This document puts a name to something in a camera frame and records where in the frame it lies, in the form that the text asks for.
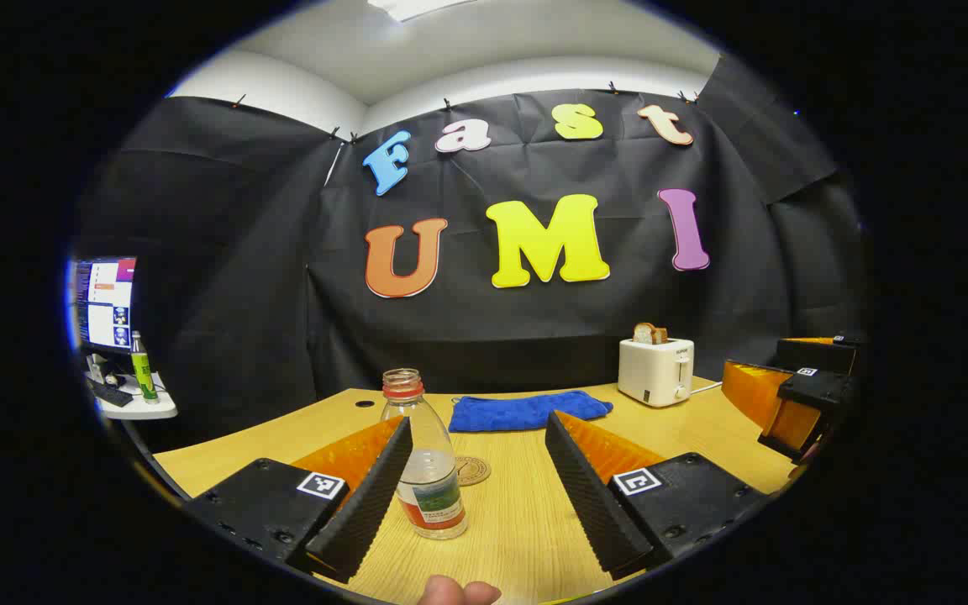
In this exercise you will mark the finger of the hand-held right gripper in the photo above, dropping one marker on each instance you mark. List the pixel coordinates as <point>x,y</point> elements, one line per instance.
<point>820,391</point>
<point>820,355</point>

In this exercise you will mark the white toaster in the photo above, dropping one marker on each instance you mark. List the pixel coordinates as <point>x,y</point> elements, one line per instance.
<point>652,374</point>

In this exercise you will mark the green bottle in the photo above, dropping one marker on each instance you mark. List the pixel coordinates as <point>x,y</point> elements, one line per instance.
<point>144,374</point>

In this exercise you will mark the round wooden coaster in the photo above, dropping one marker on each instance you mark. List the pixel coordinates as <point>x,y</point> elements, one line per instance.
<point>474,470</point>

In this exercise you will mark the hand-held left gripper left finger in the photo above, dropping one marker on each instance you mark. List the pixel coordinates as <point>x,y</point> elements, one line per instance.
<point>370,504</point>

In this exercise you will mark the bread slices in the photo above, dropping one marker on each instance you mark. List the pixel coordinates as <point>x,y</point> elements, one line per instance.
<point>649,334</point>

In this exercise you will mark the clear plastic water bottle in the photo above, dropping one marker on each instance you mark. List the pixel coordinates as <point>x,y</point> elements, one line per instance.
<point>429,496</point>

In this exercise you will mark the white side desk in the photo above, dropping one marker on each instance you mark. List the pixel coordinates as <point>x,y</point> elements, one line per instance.
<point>152,409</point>

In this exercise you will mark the black keyboard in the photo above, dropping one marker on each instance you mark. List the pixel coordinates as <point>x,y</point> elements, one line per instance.
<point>111,394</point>

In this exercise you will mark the blue towel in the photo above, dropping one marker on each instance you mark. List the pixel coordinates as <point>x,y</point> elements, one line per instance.
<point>526,412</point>

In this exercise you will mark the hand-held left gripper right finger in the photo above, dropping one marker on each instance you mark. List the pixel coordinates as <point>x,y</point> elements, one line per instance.
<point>589,504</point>

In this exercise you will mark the computer monitor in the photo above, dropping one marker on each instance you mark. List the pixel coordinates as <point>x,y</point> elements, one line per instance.
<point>106,302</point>

